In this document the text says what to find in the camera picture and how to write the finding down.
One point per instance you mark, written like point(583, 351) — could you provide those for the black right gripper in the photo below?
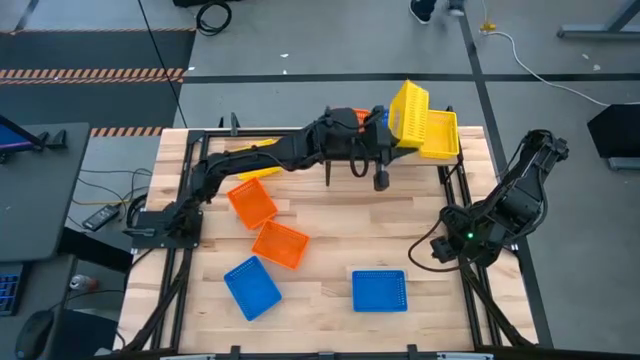
point(442, 249)

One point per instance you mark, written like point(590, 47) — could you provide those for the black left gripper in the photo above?
point(381, 147)

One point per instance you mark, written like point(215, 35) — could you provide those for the blue plastic basket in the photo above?
point(385, 118)
point(379, 291)
point(252, 287)

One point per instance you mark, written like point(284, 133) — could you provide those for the yellow plastic basket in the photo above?
point(262, 173)
point(442, 135)
point(407, 115)

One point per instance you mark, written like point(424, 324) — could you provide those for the orange plastic basket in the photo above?
point(252, 202)
point(361, 116)
point(280, 244)

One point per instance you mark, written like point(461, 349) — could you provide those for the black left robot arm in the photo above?
point(260, 159)

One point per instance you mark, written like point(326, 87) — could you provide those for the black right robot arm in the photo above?
point(525, 195)

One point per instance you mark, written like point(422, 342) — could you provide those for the person's shoe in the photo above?
point(455, 6)
point(421, 11)

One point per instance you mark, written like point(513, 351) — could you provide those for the gray metal base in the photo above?
point(625, 164)

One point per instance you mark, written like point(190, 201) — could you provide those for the black box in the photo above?
point(617, 131)

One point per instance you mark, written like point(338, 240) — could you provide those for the gray metal table leg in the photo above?
point(590, 33)

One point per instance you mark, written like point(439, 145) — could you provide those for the black power brick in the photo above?
point(100, 217)

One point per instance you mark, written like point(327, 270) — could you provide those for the black desk support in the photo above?
point(95, 252)

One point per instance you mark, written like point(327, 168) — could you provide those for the black mat with hazard stripes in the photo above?
point(95, 50)

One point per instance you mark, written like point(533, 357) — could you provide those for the silver drink can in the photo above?
point(82, 282)

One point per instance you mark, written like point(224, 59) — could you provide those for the dark gray desk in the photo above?
point(35, 200)

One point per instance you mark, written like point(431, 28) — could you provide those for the black monitor with stand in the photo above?
point(10, 140)

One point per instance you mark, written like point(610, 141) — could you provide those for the black computer mouse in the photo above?
point(34, 334)

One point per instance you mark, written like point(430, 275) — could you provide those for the backlit black keyboard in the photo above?
point(9, 290)

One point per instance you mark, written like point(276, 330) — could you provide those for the wooden shelf with black frame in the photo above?
point(328, 175)

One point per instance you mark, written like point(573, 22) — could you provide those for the black aluminium table frame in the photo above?
point(250, 132)

